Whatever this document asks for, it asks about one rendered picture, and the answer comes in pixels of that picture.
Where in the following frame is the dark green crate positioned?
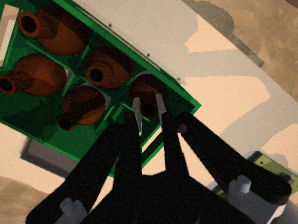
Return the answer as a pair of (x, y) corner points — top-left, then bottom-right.
(0, 0), (184, 162)

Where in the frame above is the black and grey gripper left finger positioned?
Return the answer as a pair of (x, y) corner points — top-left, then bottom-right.
(25, 97), (142, 224)

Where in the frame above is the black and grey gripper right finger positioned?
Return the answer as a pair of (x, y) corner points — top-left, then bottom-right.
(156, 94), (292, 224)

